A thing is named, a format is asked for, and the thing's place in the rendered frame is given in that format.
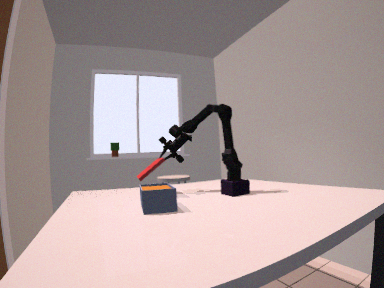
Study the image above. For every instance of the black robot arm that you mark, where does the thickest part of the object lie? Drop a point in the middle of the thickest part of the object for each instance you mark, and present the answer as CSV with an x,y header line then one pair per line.
x,y
229,157

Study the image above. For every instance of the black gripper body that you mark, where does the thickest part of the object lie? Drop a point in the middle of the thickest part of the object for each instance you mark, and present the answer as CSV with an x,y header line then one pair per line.
x,y
173,147

